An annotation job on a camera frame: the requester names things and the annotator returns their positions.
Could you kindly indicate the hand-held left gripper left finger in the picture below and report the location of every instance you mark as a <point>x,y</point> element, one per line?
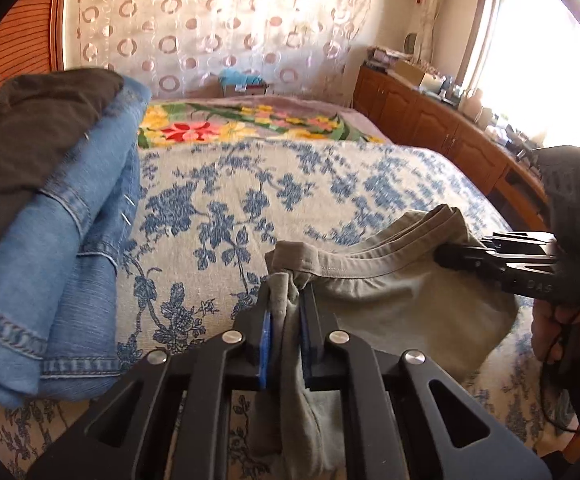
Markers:
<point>266,350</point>

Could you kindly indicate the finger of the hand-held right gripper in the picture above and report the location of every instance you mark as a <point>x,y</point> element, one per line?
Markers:
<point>520,242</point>
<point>462,256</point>

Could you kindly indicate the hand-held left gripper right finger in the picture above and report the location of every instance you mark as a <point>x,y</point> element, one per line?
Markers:
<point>307,350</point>

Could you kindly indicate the grey-green pants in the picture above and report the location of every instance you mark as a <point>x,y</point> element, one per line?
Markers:
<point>395,310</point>

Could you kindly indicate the folded black pants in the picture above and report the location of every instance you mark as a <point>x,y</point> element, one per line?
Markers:
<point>29,135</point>

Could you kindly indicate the person's right hand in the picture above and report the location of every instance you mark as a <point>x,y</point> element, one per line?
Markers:
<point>545,332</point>

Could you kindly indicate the wooden side cabinet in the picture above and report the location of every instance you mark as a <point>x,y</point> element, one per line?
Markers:
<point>420,120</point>

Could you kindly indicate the blue floral bedspread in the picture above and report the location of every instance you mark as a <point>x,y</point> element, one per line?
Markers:
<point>219,195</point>

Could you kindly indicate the folded blue jeans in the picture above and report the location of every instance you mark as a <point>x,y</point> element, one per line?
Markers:
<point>34,260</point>
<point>89,320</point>

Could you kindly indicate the wooden-framed window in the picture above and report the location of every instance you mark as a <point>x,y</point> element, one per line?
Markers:
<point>545,60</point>

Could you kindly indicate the open cardboard box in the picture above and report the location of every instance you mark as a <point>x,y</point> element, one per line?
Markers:
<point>415,74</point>

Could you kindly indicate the stack of papers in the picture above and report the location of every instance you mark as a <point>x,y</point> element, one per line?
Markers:
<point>387,56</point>

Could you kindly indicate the colourful floral blanket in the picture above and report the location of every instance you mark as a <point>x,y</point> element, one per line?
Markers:
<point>194,130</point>

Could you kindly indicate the pale window curtain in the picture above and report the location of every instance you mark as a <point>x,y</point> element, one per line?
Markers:
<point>432,10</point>

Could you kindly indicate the circle-patterned sheer curtain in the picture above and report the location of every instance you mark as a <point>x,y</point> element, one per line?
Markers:
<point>194,20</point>

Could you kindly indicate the wooden slatted wardrobe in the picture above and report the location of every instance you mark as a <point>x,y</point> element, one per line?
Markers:
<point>14,45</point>

